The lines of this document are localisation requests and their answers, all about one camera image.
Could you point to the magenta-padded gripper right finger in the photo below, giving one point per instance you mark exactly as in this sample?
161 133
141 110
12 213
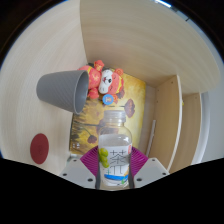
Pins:
150 171

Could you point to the clear plastic drink bottle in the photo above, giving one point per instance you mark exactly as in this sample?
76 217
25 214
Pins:
115 156

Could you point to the red orange plush toy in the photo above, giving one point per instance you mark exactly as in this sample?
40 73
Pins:
108 81

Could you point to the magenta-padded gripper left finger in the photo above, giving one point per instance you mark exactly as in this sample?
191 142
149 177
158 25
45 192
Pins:
78 173

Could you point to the grey mug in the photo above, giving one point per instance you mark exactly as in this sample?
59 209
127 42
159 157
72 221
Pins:
60 89

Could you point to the flat round red coaster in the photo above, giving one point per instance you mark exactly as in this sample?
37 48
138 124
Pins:
39 148

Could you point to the yellow poppy flower painting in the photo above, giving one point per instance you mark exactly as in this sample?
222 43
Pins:
133 100

